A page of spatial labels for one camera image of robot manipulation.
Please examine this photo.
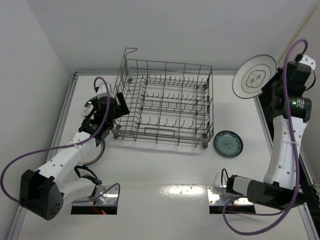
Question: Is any large white plate blue rim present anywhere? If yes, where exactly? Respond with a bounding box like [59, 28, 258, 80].
[232, 54, 278, 99]

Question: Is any grey wire dish rack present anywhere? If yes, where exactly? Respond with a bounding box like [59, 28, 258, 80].
[112, 47, 214, 149]

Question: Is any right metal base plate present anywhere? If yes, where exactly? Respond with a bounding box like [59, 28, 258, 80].
[206, 185, 254, 207]

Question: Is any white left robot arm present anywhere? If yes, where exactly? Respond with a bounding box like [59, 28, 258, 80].
[19, 84, 130, 221]

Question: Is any small teal patterned plate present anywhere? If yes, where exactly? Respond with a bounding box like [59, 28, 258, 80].
[213, 130, 244, 158]

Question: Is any white plate green red rim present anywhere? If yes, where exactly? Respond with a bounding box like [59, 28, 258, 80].
[82, 96, 98, 118]

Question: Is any metal base plate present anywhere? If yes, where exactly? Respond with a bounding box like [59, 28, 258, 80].
[73, 183, 121, 207]
[206, 185, 254, 207]

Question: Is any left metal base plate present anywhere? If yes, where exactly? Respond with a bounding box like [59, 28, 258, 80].
[73, 183, 121, 207]

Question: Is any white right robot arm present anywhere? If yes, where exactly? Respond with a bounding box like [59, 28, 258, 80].
[226, 54, 315, 211]

